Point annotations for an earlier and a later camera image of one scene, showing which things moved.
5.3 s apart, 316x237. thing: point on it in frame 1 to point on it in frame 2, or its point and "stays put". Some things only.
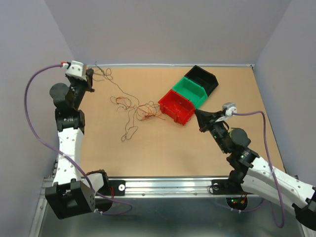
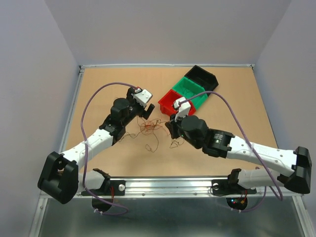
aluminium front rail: [193, 188] stays put
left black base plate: [113, 187] stays put
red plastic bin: [177, 106] stays put
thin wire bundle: [145, 110] to [153, 127]
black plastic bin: [207, 79] stays put
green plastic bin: [194, 92] stays put
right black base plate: [226, 186] stays put
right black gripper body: [218, 129] to [177, 126]
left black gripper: [89, 83] to [142, 112]
